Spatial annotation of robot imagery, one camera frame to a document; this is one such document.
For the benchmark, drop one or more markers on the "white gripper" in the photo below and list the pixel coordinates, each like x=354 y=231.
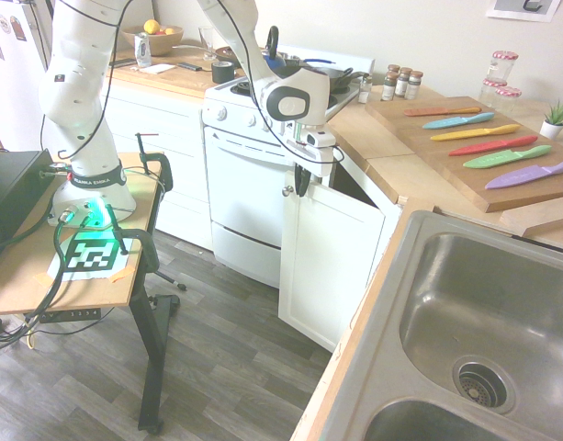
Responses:
x=315 y=161

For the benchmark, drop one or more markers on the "white cabinet door with knob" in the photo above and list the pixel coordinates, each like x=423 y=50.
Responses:
x=327 y=257

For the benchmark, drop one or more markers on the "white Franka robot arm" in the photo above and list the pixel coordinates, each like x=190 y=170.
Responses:
x=74 y=92

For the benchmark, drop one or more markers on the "white corner base cabinet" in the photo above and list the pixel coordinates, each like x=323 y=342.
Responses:
x=390 y=220

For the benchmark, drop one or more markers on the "white cabinet beside stove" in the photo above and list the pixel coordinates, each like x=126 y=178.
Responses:
x=171 y=151

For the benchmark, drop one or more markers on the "white electric stove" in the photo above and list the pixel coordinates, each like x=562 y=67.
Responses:
x=244 y=197

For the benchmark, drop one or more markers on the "glass salt shaker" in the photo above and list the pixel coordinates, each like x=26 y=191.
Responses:
x=365 y=89

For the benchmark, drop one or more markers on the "brown-lidded spice jar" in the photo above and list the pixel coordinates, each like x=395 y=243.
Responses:
x=415 y=85
x=389 y=86
x=403 y=83

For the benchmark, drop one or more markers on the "black tape roll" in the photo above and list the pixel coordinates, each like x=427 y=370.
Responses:
x=223 y=72

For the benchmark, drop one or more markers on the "black C-clamp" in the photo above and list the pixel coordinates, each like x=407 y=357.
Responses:
x=149 y=250
x=165 y=169

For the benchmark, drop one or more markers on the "large wooden cutting board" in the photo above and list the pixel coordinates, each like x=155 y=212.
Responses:
x=446 y=165

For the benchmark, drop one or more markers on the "orange knife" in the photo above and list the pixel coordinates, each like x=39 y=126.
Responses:
x=437 y=111

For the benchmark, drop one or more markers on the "black remote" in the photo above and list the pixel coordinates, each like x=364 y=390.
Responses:
x=190 y=66

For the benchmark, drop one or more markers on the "blue knife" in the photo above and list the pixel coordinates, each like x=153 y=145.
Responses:
x=455 y=121

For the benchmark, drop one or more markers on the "clear drinking glass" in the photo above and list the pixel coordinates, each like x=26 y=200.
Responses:
x=207 y=43

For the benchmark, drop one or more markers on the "yellow knife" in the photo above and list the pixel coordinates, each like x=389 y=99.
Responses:
x=469 y=133

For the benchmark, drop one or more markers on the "white paper napkin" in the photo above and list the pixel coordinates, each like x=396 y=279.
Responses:
x=157 y=69

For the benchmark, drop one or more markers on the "red knife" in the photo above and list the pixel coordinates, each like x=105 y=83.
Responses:
x=492 y=146

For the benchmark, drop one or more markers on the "wooden fruit bowl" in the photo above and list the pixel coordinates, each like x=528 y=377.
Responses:
x=164 y=43

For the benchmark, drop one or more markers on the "green knife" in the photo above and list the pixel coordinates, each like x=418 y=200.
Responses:
x=506 y=157

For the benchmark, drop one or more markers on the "silver drink can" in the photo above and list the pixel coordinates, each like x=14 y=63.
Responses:
x=143 y=50

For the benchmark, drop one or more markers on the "short jar with red-check lid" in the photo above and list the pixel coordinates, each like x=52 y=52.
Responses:
x=490 y=91
x=509 y=100

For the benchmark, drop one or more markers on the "stainless steel double sink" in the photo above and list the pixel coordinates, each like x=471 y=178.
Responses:
x=483 y=294

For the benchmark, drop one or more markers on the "yellow lemon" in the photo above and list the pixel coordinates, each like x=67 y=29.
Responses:
x=151 y=26

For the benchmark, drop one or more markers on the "wooden table with black legs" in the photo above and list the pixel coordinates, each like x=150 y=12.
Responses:
x=148 y=340

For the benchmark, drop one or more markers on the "purple knife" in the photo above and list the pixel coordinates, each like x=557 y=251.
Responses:
x=529 y=175

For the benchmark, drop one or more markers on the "black and white marker sheet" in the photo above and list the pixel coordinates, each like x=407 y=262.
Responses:
x=90 y=255

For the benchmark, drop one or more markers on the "tall jar with red-check lid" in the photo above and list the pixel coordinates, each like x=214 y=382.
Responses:
x=503 y=66

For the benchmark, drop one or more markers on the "small wooden board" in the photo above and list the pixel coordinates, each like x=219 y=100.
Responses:
x=538 y=218

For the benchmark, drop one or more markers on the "small spiky plant white pot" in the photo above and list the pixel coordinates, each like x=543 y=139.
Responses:
x=553 y=127

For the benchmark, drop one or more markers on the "grey shapes poster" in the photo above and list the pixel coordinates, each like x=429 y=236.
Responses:
x=524 y=8

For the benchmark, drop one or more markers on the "black electronics box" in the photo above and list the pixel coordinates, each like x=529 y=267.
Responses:
x=14 y=193

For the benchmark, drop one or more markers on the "white refrigerator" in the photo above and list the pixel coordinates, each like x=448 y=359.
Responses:
x=10 y=101

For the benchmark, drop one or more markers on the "dark red fridge magnet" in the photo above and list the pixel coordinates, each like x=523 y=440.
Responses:
x=18 y=28

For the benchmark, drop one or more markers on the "round fridge magnet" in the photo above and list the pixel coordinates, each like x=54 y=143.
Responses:
x=4 y=24

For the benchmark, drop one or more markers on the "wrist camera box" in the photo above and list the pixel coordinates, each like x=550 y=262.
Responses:
x=320 y=139

